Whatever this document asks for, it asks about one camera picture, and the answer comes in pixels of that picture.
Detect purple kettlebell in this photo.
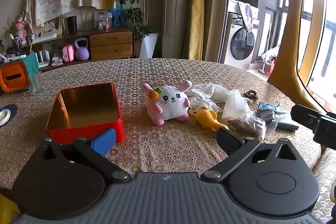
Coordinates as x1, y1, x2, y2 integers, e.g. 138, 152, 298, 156
74, 38, 90, 61

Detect black speaker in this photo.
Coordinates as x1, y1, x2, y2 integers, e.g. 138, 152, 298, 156
67, 16, 78, 33

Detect drinking glass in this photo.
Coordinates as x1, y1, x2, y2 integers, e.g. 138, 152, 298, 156
28, 72, 43, 94

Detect orange teal storage box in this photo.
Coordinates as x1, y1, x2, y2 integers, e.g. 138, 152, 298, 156
0, 52, 40, 94

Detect clear plastic bag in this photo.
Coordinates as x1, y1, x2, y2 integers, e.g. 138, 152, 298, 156
222, 90, 252, 120

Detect photo frame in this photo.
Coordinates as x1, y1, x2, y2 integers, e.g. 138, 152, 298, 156
42, 17, 63, 35

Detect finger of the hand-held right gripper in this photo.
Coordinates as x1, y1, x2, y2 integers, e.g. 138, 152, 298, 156
290, 104, 328, 131

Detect pink doll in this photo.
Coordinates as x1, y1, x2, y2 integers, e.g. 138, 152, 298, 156
14, 13, 30, 45

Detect white planter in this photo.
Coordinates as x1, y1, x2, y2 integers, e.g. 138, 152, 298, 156
139, 32, 159, 59

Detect red tin box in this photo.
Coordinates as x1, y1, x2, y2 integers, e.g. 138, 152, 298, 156
46, 82, 125, 145

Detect white bunny plush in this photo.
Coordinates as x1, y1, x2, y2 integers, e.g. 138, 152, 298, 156
142, 80, 200, 125

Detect brown scrunchie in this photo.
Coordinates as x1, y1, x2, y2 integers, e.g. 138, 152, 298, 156
243, 90, 258, 101

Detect clear bag brown contents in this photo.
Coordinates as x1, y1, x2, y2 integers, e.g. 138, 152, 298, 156
231, 115, 267, 140

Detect white keyboard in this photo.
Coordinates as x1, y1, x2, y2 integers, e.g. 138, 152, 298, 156
31, 33, 58, 44

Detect white gauze cloth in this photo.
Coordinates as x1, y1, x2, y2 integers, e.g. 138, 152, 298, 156
206, 83, 238, 104

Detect yellow plush toy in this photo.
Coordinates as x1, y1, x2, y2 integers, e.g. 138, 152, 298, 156
188, 109, 229, 132

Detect floor mop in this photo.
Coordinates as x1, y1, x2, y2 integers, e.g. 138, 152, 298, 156
259, 22, 273, 75

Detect dark grey case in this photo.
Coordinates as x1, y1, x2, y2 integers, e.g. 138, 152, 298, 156
276, 120, 299, 131

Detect beige tower air conditioner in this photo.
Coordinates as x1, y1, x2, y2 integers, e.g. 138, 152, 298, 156
161, 0, 193, 59

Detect purple towel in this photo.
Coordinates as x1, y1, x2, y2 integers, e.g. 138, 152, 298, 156
238, 1, 255, 31

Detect white plastic bag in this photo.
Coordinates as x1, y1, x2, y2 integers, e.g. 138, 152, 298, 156
188, 84, 223, 113

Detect yellow curtain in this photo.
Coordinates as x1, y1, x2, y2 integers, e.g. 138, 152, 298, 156
188, 0, 211, 60

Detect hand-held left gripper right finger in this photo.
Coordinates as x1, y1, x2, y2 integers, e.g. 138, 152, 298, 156
201, 128, 298, 184

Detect tan giraffe figure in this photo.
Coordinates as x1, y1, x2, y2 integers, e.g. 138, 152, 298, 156
267, 0, 328, 114

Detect small stack of books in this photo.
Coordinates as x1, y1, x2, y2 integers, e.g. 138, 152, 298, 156
51, 52, 63, 67

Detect white washing machine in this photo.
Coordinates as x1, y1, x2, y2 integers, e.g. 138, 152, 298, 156
223, 0, 260, 70

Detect wooden sideboard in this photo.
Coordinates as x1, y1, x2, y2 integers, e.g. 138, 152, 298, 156
26, 27, 135, 71

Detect pink toy backpack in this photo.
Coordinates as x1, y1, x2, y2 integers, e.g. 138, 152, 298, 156
62, 42, 76, 62

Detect white brush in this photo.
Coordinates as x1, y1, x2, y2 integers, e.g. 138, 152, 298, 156
9, 33, 24, 54

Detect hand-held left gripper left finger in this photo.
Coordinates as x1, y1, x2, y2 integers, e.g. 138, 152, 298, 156
37, 127, 132, 184

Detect white router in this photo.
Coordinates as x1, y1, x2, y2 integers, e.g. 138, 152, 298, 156
35, 50, 51, 68

